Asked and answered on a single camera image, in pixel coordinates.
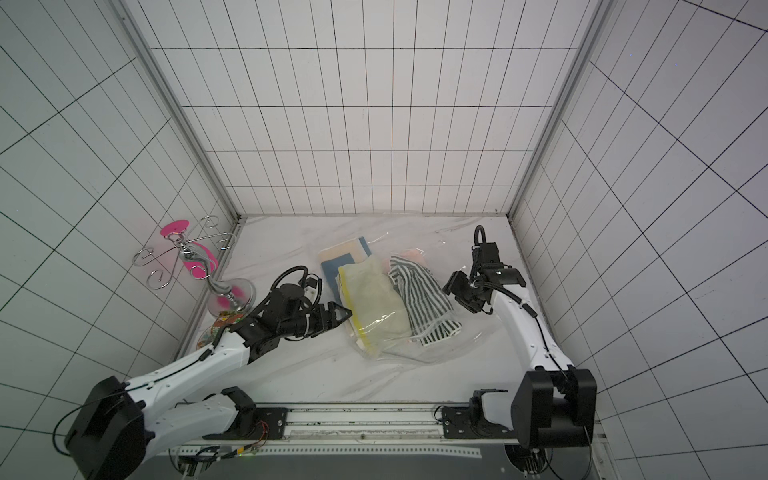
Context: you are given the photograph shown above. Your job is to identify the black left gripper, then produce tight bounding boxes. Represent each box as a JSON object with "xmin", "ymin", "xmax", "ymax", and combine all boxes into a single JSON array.
[{"xmin": 281, "ymin": 301, "xmax": 352, "ymax": 339}]

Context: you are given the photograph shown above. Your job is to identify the green white striped towel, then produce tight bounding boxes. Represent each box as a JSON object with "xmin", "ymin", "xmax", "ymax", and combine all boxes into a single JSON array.
[{"xmin": 388, "ymin": 256, "xmax": 462, "ymax": 346}]

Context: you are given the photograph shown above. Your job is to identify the blue and beige towel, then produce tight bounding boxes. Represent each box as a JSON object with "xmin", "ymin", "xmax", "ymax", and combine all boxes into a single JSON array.
[{"xmin": 318, "ymin": 236, "xmax": 372, "ymax": 304}]

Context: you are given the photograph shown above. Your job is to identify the pale yellow towel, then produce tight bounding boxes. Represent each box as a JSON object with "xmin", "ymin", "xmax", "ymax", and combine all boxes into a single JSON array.
[{"xmin": 338, "ymin": 256, "xmax": 412, "ymax": 358}]

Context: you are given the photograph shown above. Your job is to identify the clear plastic vacuum bag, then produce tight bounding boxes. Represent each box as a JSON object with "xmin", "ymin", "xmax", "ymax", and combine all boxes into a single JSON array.
[{"xmin": 312, "ymin": 224, "xmax": 503, "ymax": 365}]

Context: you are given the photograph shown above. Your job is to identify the pink towel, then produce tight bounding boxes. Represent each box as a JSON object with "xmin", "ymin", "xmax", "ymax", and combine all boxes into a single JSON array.
[{"xmin": 395, "ymin": 249, "xmax": 427, "ymax": 267}]

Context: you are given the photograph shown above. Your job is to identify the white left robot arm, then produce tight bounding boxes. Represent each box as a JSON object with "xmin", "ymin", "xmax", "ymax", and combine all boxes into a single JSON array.
[{"xmin": 64, "ymin": 284, "xmax": 353, "ymax": 479}]

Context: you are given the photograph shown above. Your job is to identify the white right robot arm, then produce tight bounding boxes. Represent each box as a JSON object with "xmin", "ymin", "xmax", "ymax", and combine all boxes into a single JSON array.
[{"xmin": 443, "ymin": 237, "xmax": 597, "ymax": 449}]

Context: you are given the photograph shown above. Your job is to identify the colourful snack packet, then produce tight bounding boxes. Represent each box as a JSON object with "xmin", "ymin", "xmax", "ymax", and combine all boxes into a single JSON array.
[{"xmin": 195, "ymin": 312, "xmax": 244, "ymax": 350}]

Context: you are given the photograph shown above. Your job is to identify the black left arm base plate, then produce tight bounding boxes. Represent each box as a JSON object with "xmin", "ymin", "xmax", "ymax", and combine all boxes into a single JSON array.
[{"xmin": 203, "ymin": 387, "xmax": 288, "ymax": 441}]

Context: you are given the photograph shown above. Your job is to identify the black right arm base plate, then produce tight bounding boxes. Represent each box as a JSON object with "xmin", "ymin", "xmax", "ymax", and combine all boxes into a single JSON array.
[{"xmin": 433, "ymin": 389, "xmax": 517, "ymax": 440}]

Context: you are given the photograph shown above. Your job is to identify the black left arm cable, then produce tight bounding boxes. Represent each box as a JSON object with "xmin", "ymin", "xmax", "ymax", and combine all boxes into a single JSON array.
[{"xmin": 51, "ymin": 398, "xmax": 121, "ymax": 458}]

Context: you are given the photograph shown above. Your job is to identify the aluminium mounting rail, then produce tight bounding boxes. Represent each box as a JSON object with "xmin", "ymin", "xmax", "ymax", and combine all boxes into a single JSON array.
[{"xmin": 107, "ymin": 401, "xmax": 619, "ymax": 480}]

